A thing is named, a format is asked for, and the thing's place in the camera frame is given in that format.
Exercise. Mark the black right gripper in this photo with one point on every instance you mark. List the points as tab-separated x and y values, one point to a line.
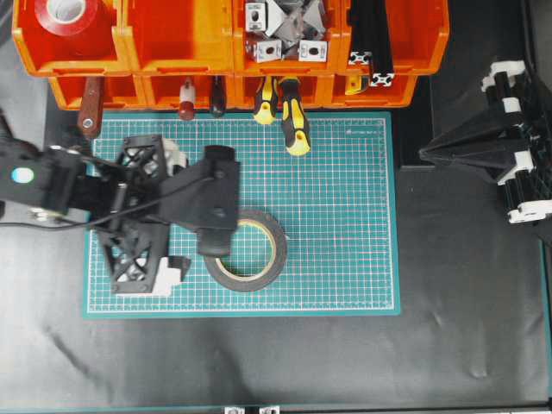
509	143

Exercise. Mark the brown wooden handled tool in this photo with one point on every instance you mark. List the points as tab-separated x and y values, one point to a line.
91	109

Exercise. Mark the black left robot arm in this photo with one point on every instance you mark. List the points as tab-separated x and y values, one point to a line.
42	180

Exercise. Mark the black aluminium extrusion rear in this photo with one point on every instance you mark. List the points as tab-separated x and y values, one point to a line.
360	19

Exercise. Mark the black aluminium extrusion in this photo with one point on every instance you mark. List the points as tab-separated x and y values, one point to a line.
382	70
360	19

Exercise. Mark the red white handled tool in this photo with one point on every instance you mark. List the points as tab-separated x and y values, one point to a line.
187	98

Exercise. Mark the yellow black screwdriver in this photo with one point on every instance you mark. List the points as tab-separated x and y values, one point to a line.
266	101
294	122

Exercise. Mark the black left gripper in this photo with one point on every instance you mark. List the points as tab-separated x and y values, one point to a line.
119	196

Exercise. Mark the black aluminium extrusion front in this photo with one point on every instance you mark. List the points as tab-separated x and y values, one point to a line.
382	70

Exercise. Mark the yellow black screwdriver front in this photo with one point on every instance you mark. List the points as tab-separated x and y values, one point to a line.
294	122

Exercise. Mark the green cutting mat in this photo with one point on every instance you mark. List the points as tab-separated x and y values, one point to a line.
336	206

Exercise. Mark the black handled tool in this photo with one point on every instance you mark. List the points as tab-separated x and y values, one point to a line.
217	97

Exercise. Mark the red tape roll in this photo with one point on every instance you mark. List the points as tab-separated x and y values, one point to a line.
68	18

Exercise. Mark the black foam tape roll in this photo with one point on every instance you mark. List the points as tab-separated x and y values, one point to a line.
258	255

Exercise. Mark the orange container rack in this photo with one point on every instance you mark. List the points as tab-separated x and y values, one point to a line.
146	49

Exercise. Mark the yellow black screwdriver rear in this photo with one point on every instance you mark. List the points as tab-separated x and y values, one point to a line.
266	101

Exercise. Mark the silver corner bracket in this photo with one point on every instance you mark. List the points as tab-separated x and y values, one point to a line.
312	51
266	51

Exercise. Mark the yellow part in bin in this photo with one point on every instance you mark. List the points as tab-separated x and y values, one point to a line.
355	85

